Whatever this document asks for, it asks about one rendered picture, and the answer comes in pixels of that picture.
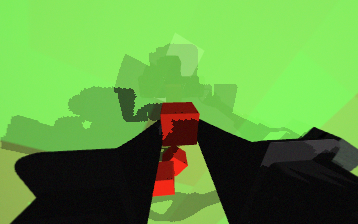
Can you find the red cube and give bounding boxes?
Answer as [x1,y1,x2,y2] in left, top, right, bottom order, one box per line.
[160,102,200,146]
[162,146,188,176]
[153,161,175,196]

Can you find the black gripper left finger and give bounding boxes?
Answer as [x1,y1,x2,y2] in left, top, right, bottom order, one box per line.
[15,120,163,224]

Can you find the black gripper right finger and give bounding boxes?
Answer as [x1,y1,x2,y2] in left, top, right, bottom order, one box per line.
[197,119,340,224]

